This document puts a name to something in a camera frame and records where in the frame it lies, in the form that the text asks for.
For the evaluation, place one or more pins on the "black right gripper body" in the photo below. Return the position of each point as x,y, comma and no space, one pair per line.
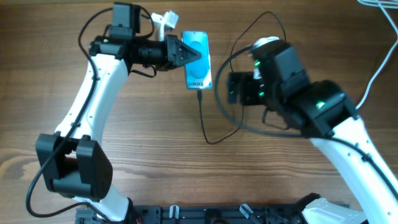
253,91

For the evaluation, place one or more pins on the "blue screen Galaxy smartphone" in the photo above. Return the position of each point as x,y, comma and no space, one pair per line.
198,72

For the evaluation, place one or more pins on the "white power strip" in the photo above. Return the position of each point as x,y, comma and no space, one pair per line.
265,40

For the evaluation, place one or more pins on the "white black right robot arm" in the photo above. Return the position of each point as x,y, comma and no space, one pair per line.
322,113

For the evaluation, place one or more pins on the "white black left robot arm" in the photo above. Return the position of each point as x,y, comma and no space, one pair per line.
72,162

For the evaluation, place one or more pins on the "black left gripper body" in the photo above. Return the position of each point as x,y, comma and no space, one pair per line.
162,54

